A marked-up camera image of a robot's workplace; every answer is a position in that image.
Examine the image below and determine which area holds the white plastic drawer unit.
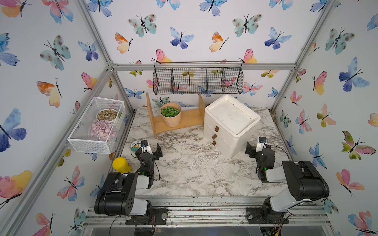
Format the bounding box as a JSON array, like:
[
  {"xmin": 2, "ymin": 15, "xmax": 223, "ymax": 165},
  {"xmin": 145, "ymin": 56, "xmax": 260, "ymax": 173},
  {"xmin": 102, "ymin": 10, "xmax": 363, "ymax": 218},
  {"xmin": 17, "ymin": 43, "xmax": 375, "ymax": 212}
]
[{"xmin": 203, "ymin": 94, "xmax": 261, "ymax": 158}]

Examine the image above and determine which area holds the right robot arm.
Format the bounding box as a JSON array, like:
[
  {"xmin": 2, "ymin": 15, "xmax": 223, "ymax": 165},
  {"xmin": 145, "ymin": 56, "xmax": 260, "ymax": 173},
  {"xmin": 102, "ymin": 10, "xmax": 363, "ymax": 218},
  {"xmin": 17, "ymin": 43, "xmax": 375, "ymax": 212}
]
[{"xmin": 245, "ymin": 141, "xmax": 330, "ymax": 213}]

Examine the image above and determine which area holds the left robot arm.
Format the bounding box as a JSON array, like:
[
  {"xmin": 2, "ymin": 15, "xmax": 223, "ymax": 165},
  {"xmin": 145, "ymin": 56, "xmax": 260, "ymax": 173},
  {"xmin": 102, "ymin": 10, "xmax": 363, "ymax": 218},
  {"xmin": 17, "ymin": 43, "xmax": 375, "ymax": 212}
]
[{"xmin": 94, "ymin": 140, "xmax": 163, "ymax": 216}]

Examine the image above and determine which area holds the round green tin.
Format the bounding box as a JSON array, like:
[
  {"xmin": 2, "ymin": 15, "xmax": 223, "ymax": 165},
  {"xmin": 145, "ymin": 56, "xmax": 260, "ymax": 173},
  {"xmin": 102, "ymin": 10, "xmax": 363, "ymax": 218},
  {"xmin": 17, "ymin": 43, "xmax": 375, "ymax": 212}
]
[{"xmin": 131, "ymin": 140, "xmax": 142, "ymax": 152}]

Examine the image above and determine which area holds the yellow plastic toy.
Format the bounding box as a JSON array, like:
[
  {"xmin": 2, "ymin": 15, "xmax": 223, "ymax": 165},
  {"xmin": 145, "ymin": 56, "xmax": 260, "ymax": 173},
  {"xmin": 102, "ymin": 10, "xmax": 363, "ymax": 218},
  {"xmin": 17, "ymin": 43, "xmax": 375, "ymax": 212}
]
[{"xmin": 112, "ymin": 157, "xmax": 132, "ymax": 174}]

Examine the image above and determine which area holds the pile of pink slices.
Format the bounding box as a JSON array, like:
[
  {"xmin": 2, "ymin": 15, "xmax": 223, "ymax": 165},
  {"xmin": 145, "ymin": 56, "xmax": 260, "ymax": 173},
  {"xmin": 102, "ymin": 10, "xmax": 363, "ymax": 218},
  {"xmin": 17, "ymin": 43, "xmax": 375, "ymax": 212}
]
[{"xmin": 91, "ymin": 121, "xmax": 117, "ymax": 141}]

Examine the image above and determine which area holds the peach pot with greens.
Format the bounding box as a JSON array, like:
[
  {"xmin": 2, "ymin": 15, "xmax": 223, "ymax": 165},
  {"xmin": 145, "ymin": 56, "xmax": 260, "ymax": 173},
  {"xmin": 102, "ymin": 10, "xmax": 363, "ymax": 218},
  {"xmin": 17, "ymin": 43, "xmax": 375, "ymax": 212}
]
[{"xmin": 160, "ymin": 103, "xmax": 182, "ymax": 127}]

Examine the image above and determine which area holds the bowl of seeds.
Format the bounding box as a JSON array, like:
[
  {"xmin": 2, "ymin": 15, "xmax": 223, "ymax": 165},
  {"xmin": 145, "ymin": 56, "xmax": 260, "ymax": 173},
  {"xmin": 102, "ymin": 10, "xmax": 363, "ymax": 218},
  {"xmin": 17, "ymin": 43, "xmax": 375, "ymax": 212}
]
[{"xmin": 96, "ymin": 109, "xmax": 118, "ymax": 123}]

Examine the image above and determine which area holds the wooden shelf rack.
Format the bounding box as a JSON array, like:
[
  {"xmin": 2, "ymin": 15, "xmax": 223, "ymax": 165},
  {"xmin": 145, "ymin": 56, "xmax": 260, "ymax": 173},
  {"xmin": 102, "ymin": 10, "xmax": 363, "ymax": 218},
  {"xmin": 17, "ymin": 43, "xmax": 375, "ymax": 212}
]
[{"xmin": 146, "ymin": 93, "xmax": 206, "ymax": 139}]

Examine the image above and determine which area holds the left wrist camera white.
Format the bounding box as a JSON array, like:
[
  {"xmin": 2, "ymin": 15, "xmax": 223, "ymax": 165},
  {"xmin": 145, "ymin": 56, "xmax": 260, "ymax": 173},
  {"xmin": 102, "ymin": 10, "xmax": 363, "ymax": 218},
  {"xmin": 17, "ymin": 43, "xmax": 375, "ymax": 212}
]
[{"xmin": 140, "ymin": 140, "xmax": 153, "ymax": 155}]

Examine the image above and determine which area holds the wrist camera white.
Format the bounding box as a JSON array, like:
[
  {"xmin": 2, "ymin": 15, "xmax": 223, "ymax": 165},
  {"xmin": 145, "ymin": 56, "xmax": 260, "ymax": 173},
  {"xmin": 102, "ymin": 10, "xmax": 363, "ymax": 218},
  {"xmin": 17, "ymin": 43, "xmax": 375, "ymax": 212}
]
[
  {"xmin": 256, "ymin": 136, "xmax": 267, "ymax": 152},
  {"xmin": 140, "ymin": 140, "xmax": 153, "ymax": 155}
]

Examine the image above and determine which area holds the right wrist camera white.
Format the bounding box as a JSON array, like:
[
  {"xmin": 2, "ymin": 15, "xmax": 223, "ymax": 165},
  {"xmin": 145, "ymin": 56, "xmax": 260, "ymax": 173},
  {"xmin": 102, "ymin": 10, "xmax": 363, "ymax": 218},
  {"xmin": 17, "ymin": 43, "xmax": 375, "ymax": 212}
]
[{"xmin": 256, "ymin": 136, "xmax": 267, "ymax": 152}]

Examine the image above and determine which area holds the white mesh wall basket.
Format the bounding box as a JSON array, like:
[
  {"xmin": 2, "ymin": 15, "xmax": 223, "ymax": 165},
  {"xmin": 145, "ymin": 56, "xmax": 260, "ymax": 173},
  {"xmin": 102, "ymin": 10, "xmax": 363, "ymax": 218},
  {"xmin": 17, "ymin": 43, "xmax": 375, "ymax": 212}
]
[{"xmin": 68, "ymin": 97, "xmax": 126, "ymax": 154}]

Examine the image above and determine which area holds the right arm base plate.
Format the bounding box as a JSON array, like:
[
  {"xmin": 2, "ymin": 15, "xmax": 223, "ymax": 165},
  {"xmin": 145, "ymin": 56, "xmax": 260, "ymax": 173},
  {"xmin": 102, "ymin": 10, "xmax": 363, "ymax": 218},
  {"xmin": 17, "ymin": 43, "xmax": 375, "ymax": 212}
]
[{"xmin": 246, "ymin": 207, "xmax": 288, "ymax": 224}]

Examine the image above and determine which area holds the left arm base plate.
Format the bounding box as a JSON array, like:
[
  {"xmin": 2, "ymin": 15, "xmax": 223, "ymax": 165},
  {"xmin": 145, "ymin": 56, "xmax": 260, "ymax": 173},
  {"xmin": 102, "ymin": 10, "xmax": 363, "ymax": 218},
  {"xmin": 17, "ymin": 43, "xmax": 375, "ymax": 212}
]
[{"xmin": 125, "ymin": 208, "xmax": 168, "ymax": 226}]

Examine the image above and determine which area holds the black wire wall basket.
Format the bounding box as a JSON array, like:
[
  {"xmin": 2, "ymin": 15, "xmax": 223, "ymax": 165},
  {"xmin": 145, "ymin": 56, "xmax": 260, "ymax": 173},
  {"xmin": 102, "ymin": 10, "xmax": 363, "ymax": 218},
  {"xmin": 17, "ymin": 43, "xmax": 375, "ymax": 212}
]
[{"xmin": 152, "ymin": 61, "xmax": 244, "ymax": 97}]

